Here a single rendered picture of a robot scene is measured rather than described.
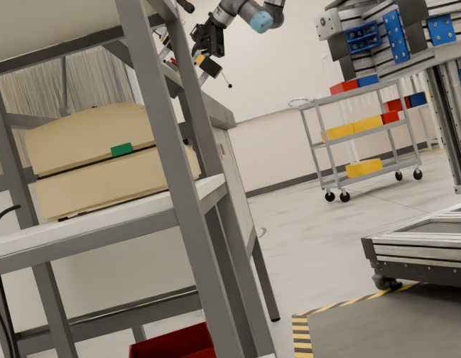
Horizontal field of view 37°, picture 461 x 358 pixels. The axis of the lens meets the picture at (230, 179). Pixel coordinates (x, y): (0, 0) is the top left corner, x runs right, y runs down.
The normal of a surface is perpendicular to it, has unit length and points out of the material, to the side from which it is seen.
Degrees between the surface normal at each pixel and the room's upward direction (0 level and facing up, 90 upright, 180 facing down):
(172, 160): 90
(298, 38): 90
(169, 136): 90
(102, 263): 90
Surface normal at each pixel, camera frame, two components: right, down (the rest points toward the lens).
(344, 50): -0.91, 0.27
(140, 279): -0.07, 0.05
